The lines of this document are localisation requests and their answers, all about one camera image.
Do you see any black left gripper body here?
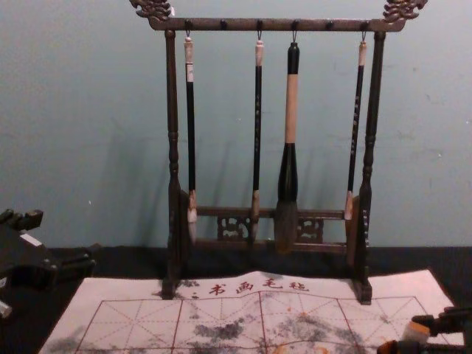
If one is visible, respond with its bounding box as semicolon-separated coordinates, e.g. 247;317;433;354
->
0;223;60;293

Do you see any black table cloth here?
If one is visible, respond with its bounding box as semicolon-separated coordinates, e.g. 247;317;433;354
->
0;244;472;354

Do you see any white felt mat red grid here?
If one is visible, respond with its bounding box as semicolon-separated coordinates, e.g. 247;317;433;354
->
38;269;466;354

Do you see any black brush long white cap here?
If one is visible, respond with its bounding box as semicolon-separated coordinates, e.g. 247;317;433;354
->
182;35;199;246

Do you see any dark wooden brush rack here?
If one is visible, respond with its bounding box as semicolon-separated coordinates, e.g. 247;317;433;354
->
128;0;431;305

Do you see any thin black brush white cap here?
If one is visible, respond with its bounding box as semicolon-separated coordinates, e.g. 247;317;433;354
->
343;39;369;221
250;36;266;240

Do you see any large black and cream brush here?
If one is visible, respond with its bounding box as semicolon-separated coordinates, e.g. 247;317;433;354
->
273;41;301;256

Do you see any plain pale wall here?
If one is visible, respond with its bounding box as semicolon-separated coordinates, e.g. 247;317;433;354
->
0;0;472;251

